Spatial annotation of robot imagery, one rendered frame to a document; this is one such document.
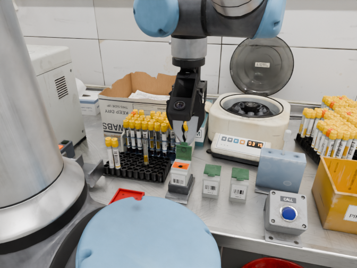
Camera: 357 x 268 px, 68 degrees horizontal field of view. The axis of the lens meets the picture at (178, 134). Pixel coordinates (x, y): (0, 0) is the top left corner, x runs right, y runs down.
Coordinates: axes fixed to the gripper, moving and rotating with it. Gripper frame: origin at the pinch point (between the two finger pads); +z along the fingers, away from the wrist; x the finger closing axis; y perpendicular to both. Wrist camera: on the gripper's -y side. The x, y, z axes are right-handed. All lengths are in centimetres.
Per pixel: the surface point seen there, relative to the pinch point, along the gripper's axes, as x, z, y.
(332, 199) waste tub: -31.9, 3.7, -7.4
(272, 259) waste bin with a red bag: -30, 55, 17
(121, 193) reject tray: 13.8, 11.4, -8.9
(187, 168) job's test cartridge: -1.8, 3.9, -4.8
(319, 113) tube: -35.2, 0.8, 29.9
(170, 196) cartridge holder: 1.3, 10.2, -8.0
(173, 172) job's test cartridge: 1.3, 4.6, -5.9
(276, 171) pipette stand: -22.1, 5.3, 1.8
